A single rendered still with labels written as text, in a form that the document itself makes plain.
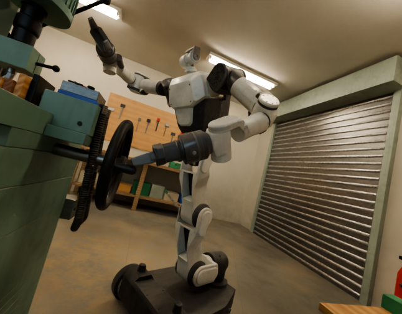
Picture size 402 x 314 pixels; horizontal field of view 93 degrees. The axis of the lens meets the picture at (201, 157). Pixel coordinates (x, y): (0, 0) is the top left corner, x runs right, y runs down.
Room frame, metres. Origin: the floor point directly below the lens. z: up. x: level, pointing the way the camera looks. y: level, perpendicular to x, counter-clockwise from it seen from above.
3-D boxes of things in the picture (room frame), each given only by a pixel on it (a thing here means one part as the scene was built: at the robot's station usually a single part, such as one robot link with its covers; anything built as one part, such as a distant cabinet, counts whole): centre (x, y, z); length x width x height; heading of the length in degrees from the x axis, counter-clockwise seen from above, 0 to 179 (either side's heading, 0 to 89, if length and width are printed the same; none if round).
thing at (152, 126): (3.85, 1.03, 1.50); 2.00 x 0.04 x 0.90; 107
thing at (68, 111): (0.58, 0.40, 0.91); 0.15 x 0.14 x 0.09; 14
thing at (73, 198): (0.82, 0.51, 0.58); 0.12 x 0.08 x 0.08; 104
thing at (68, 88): (0.59, 0.40, 0.99); 0.13 x 0.11 x 0.06; 14
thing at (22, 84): (0.59, 0.52, 0.94); 0.21 x 0.01 x 0.08; 14
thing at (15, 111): (0.56, 0.48, 0.87); 0.61 x 0.30 x 0.06; 14
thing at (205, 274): (1.26, -0.15, 0.28); 0.21 x 0.20 x 0.13; 134
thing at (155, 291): (1.24, -0.12, 0.19); 0.64 x 0.52 x 0.33; 134
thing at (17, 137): (0.55, 0.53, 0.82); 0.40 x 0.21 x 0.04; 14
